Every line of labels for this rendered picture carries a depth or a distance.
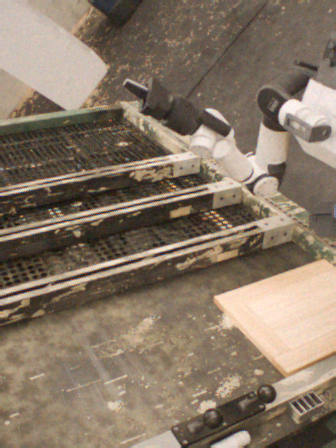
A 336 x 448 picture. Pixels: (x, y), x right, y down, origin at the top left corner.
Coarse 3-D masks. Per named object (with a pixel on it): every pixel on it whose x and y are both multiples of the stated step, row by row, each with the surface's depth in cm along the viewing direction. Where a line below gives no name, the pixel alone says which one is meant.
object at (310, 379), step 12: (324, 360) 114; (300, 372) 110; (312, 372) 110; (324, 372) 111; (276, 384) 107; (288, 384) 107; (300, 384) 107; (312, 384) 107; (324, 384) 109; (288, 396) 104; (300, 396) 106; (276, 408) 103; (252, 420) 100; (264, 420) 103; (168, 432) 96; (228, 432) 98; (144, 444) 93; (156, 444) 94; (168, 444) 94; (192, 444) 94; (204, 444) 96
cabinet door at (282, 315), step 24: (312, 264) 151; (240, 288) 140; (264, 288) 140; (288, 288) 141; (312, 288) 141; (240, 312) 131; (264, 312) 132; (288, 312) 132; (312, 312) 132; (264, 336) 123; (288, 336) 124; (312, 336) 124; (288, 360) 116; (312, 360) 117
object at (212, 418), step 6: (210, 408) 87; (216, 408) 87; (204, 414) 87; (210, 414) 86; (216, 414) 86; (222, 414) 87; (204, 420) 86; (210, 420) 86; (216, 420) 86; (222, 420) 86; (192, 426) 95; (198, 426) 93; (210, 426) 86; (216, 426) 86; (192, 432) 94; (198, 432) 95
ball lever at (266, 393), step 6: (264, 384) 93; (258, 390) 92; (264, 390) 91; (270, 390) 91; (258, 396) 92; (264, 396) 91; (270, 396) 91; (276, 396) 92; (240, 402) 101; (246, 402) 99; (252, 402) 97; (264, 402) 91; (270, 402) 91; (240, 408) 100; (246, 408) 100
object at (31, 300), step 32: (256, 224) 160; (288, 224) 161; (128, 256) 142; (160, 256) 144; (192, 256) 146; (32, 288) 129; (64, 288) 129; (96, 288) 134; (128, 288) 140; (0, 320) 124
